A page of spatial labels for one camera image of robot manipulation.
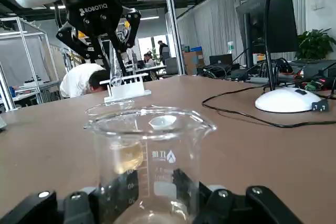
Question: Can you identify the white test tube rack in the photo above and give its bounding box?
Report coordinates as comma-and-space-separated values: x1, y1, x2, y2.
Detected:
99, 72, 152, 104

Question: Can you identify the black lamp cable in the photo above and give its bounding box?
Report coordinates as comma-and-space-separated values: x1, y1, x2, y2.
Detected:
201, 84, 336, 128

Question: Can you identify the person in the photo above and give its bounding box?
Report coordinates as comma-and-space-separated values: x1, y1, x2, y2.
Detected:
157, 40, 170, 65
59, 62, 109, 99

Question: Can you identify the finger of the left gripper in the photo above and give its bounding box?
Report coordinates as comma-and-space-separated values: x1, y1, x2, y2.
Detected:
55, 24, 112, 78
110, 9, 142, 56

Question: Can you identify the white desk lamp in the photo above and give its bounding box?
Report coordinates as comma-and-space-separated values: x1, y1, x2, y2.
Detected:
255, 0, 330, 113

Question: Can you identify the black laptop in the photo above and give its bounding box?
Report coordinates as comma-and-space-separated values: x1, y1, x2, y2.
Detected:
208, 54, 234, 70

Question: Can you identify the small white porcelain dish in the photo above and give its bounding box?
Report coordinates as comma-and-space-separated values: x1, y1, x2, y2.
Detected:
149, 115, 177, 131

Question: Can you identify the beaker with yellow liquid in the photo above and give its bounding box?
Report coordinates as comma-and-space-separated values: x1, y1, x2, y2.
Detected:
84, 100, 145, 175

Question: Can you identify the green potted plant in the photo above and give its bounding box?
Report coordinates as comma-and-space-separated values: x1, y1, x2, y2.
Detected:
293, 28, 336, 61

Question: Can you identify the clear printed glass beaker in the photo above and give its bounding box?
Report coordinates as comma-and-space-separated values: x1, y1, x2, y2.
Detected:
83, 105, 218, 224

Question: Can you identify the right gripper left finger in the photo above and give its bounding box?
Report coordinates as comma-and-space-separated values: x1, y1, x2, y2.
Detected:
0, 171, 140, 224

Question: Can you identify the cardboard box with blue print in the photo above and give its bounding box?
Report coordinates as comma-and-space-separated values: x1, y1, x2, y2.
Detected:
183, 47, 205, 75

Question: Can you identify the aluminium frame post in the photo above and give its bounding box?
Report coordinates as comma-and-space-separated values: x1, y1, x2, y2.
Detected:
161, 0, 186, 77

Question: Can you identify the black power supply unit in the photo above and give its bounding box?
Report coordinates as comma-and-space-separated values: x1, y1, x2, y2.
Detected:
301, 69, 336, 88

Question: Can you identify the black computer monitor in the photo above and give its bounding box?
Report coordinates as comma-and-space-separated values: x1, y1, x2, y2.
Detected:
235, 0, 299, 69

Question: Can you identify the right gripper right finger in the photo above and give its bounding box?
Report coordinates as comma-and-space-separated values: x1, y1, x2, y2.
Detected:
172, 168, 303, 224

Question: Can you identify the glass test tube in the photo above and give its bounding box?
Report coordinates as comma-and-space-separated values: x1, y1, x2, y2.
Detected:
108, 40, 123, 88

